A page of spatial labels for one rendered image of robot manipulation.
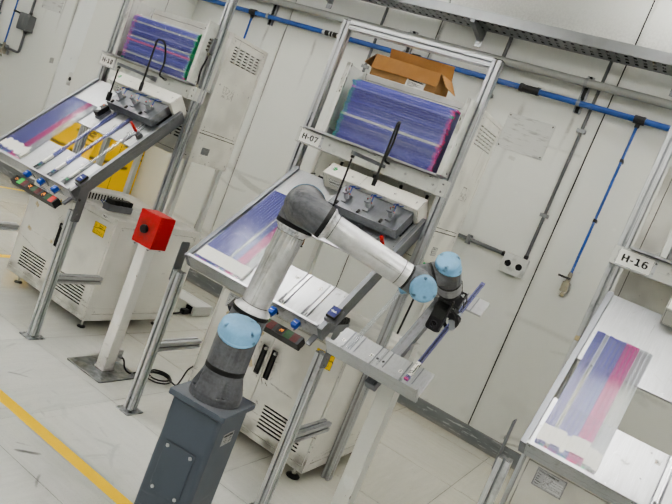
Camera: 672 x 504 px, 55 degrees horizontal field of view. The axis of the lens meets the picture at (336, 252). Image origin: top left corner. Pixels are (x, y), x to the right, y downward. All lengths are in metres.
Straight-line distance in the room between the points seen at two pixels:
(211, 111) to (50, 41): 3.60
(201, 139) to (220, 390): 2.05
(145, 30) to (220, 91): 0.50
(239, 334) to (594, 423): 1.10
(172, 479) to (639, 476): 1.31
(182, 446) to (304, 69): 3.53
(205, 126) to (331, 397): 1.69
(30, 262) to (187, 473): 2.26
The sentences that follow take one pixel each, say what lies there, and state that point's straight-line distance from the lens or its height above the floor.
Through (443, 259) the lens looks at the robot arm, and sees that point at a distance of 1.90.
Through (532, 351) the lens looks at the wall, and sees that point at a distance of 4.05.
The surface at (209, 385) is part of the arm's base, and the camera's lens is 1.82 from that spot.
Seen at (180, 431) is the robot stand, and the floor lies 0.45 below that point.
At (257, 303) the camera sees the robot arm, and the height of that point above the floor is 0.82.
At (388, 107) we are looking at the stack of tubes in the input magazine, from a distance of 2.80.
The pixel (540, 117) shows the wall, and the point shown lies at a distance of 4.18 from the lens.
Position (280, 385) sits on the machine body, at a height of 0.34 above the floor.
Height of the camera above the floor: 1.27
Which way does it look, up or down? 7 degrees down
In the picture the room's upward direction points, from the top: 22 degrees clockwise
